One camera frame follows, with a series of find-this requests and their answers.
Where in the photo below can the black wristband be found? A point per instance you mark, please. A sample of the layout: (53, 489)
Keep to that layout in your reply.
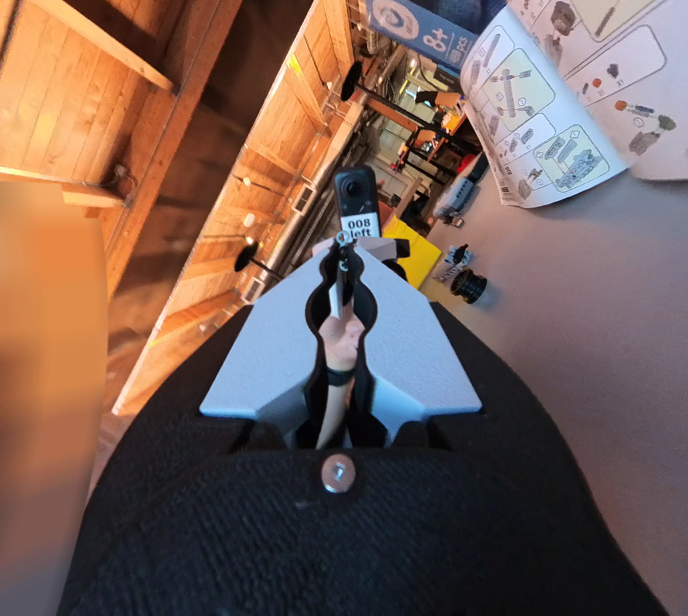
(339, 377)

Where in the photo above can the white toy motor piece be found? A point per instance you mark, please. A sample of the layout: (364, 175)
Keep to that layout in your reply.
(451, 264)

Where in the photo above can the black toy wheel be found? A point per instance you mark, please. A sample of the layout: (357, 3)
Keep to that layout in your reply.
(468, 287)

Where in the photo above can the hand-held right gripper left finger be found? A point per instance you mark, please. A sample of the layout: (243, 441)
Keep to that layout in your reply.
(263, 352)

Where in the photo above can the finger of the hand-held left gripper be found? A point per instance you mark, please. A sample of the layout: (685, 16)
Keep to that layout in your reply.
(384, 249)
(337, 300)

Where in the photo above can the yellow plastic bin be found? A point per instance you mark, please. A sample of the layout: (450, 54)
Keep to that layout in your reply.
(414, 250)

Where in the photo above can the black floor lamp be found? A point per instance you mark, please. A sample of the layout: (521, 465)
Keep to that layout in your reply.
(246, 257)

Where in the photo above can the open white instruction booklet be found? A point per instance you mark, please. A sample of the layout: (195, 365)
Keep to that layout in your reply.
(580, 62)

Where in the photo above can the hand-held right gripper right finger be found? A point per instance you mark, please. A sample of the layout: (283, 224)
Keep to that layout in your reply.
(424, 352)

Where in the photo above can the grey desk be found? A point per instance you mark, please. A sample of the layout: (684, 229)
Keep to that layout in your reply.
(580, 358)

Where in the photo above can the grey toy hub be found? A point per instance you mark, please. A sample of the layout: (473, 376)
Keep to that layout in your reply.
(457, 196)

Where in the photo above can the person's left hand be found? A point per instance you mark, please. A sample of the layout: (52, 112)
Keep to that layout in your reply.
(341, 339)

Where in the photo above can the white air vent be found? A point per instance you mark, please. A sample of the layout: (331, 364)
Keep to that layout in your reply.
(305, 199)
(253, 289)

